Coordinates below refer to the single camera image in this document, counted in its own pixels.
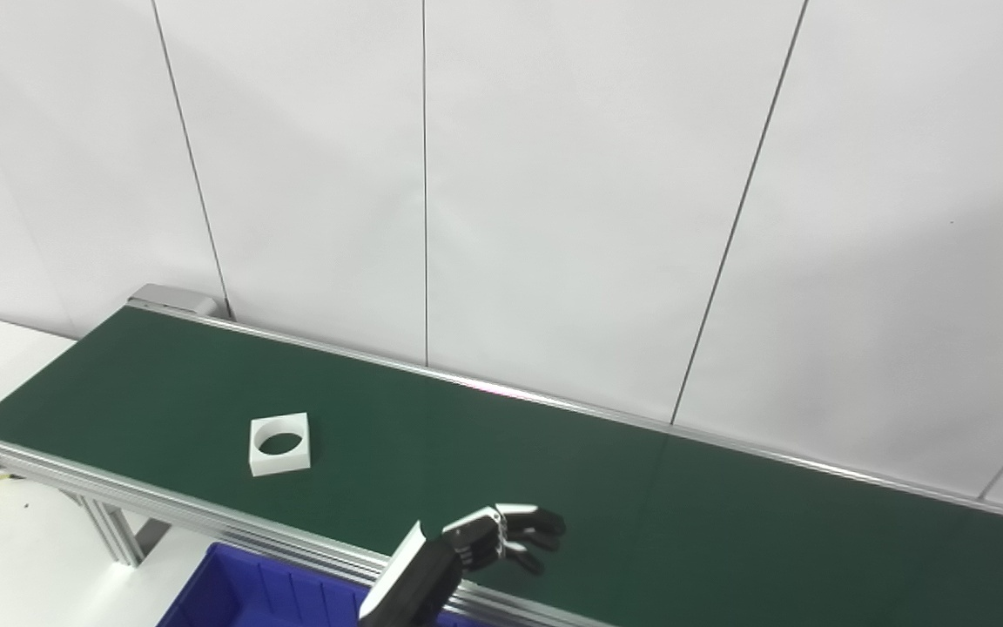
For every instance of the aluminium conveyor support leg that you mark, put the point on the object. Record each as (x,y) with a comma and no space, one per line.
(114,531)

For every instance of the grey conveyor end housing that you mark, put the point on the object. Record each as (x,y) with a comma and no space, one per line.
(172,300)

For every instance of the green conveyor belt aluminium frame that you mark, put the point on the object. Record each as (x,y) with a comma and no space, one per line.
(554,488)

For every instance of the white square part round hole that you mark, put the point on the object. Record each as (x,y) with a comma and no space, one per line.
(279,464)

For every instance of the blue plastic bin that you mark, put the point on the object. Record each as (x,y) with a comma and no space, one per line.
(249,596)

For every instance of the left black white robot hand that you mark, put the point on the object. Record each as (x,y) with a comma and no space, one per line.
(423,575)

